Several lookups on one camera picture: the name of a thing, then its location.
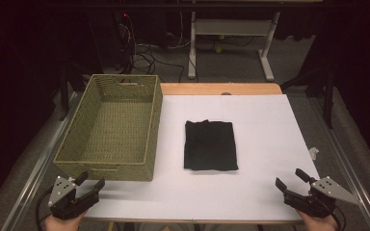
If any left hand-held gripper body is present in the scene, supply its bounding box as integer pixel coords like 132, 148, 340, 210
47, 175, 100, 221

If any black cloth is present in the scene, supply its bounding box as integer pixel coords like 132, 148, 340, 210
183, 119, 240, 171

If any person's right hand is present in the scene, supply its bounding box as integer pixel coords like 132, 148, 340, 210
297, 210, 340, 231

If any white table sheet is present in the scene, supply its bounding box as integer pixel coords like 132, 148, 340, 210
76, 93, 321, 222

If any hand-held gripper cable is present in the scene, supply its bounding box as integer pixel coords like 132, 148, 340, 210
34, 188, 54, 231
329, 205, 347, 231

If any right hand-held gripper cable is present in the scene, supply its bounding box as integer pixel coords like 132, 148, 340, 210
329, 205, 347, 231

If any wooden table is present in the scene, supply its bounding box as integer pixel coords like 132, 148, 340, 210
83, 82, 306, 226

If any green woven basket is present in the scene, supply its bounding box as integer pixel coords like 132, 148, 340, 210
53, 74, 164, 182

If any black metal stand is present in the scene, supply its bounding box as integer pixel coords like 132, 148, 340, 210
280, 61, 339, 130
58, 61, 93, 122

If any left hand-held gripper cable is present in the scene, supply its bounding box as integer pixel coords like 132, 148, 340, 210
34, 188, 54, 231

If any person's left hand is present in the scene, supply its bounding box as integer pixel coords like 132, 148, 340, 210
44, 211, 86, 231

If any crumpled white paper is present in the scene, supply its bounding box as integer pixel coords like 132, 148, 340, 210
307, 146, 320, 161

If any metal floor rail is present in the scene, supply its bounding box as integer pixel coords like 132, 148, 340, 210
0, 91, 80, 231
306, 95, 370, 231

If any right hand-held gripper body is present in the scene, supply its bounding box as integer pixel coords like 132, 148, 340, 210
283, 176, 364, 219

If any tangle of floor cables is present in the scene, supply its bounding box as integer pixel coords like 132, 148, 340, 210
119, 13, 187, 83

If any white metal desk frame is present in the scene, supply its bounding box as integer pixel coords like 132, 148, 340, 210
187, 11, 281, 82

